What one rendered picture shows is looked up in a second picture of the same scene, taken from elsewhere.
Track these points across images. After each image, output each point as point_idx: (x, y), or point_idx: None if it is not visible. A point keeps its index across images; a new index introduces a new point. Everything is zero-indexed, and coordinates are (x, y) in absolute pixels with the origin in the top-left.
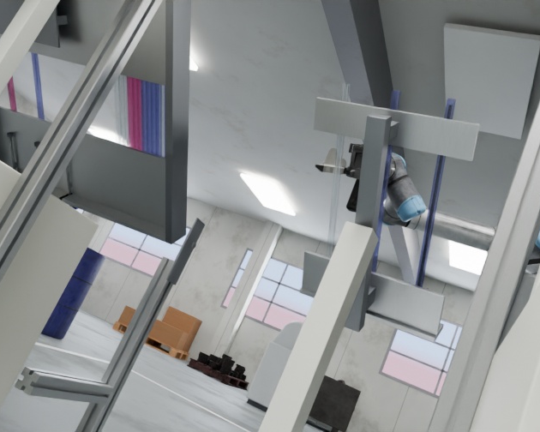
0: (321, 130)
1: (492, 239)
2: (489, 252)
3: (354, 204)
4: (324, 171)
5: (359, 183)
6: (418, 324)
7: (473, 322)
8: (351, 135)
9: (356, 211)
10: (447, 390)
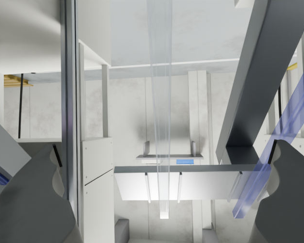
0: (131, 166)
1: None
2: None
3: None
4: (51, 157)
5: (233, 83)
6: None
7: None
8: (187, 166)
9: (246, 31)
10: None
